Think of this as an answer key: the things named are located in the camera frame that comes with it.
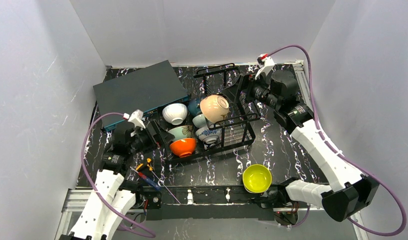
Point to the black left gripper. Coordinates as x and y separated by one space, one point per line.
154 134

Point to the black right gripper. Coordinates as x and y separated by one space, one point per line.
243 87

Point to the celadon green bowl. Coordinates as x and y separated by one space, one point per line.
182 132

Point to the white ribbed bowl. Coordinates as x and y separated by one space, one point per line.
175 113

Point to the black wire dish rack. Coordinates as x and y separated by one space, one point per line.
236 130

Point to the blue floral white bowl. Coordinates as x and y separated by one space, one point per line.
208 136

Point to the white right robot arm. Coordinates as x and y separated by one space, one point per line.
348 190

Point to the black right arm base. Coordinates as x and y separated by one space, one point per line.
285 209

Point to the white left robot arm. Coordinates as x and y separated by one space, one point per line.
112 195

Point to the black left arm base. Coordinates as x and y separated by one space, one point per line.
145 200

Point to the red blue screwdriver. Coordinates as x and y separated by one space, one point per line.
149 181

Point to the orange handled pliers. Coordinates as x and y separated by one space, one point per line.
145 165

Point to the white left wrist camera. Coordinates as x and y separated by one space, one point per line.
136 119

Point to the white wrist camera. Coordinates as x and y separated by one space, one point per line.
136 119
266 65

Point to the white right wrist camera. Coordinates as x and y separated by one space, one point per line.
266 65

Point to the grey blue network switch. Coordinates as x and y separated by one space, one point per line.
145 89

